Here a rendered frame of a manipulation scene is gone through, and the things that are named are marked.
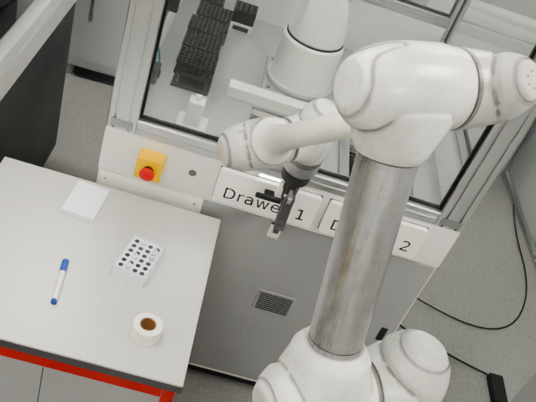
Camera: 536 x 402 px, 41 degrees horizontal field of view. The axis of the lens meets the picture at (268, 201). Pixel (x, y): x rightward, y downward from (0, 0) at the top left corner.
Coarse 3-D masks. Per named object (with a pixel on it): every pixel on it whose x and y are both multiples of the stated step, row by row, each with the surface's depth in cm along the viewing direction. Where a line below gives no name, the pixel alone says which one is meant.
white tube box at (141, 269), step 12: (132, 240) 183; (132, 252) 180; (144, 252) 181; (120, 264) 177; (132, 264) 177; (144, 264) 178; (156, 264) 183; (120, 276) 176; (132, 276) 175; (144, 276) 175
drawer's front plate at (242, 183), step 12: (228, 168) 195; (228, 180) 196; (240, 180) 195; (252, 180) 195; (264, 180) 196; (216, 192) 199; (228, 192) 198; (240, 192) 198; (252, 192) 198; (300, 192) 196; (240, 204) 201; (252, 204) 200; (264, 204) 200; (276, 204) 199; (300, 204) 199; (312, 204) 198; (312, 216) 201
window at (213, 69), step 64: (192, 0) 168; (256, 0) 167; (320, 0) 165; (384, 0) 164; (448, 0) 163; (512, 0) 161; (192, 64) 179; (256, 64) 177; (320, 64) 175; (192, 128) 191
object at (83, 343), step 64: (0, 192) 187; (64, 192) 194; (0, 256) 171; (64, 256) 177; (192, 256) 190; (0, 320) 158; (64, 320) 163; (128, 320) 168; (192, 320) 174; (0, 384) 167; (64, 384) 165; (128, 384) 162
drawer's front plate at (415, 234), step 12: (336, 204) 197; (324, 216) 201; (336, 216) 200; (324, 228) 203; (336, 228) 203; (408, 228) 200; (420, 228) 201; (396, 240) 203; (408, 240) 203; (420, 240) 202; (396, 252) 206; (408, 252) 206
